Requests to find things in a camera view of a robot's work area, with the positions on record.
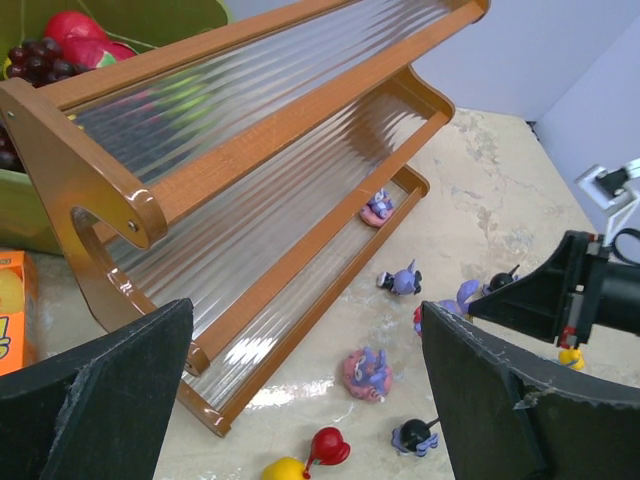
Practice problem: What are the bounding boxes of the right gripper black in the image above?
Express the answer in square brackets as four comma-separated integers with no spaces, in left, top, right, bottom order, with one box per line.
[420,230,639,479]

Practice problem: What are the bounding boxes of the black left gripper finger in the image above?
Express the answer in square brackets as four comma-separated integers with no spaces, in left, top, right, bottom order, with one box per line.
[1,299,193,479]

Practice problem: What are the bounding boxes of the purple bunny red bow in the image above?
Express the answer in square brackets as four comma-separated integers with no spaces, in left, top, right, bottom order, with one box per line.
[413,280,479,337]

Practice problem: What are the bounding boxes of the black-headed purple striped figure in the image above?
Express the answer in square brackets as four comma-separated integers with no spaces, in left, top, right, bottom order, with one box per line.
[391,418,439,458]

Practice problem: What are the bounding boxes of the purple figure pink donut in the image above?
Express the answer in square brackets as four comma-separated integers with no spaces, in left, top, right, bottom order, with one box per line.
[342,347,393,403]

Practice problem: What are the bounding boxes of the purple bunny pink base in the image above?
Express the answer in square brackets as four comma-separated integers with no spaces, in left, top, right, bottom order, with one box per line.
[359,188,394,228]

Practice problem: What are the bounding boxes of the orange three-tier ribbed shelf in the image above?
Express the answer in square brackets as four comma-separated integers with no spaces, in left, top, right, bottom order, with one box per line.
[1,1,490,436]

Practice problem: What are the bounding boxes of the yellow blue small duck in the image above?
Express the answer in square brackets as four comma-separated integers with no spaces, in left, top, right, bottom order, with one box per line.
[558,348,585,371]

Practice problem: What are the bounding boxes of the black figure toy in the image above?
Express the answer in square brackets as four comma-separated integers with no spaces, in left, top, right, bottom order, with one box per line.
[482,264,520,296]

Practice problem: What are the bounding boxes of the purple figure dark wings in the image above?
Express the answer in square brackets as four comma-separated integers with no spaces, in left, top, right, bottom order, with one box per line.
[376,260,422,296]

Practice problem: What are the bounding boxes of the orange snack box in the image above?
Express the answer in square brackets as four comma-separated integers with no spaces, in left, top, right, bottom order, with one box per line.
[0,250,38,376]

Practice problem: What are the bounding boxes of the yellow duck toy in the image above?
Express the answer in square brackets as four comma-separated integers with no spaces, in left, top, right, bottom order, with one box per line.
[260,457,309,480]

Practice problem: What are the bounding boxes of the green plastic bin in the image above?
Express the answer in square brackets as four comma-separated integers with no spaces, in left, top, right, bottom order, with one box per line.
[1,0,232,255]

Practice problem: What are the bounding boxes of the red heart toy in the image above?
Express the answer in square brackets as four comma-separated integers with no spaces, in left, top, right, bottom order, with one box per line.
[302,427,351,479]

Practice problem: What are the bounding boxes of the dark purple grape bunch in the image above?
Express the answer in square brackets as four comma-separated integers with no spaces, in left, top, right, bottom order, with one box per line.
[0,37,86,171]

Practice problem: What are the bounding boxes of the red dragon fruit toy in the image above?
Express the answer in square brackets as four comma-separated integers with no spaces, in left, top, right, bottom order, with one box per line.
[45,11,137,69]

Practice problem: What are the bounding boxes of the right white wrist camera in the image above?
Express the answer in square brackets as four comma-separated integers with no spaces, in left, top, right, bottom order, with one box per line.
[575,159,639,245]

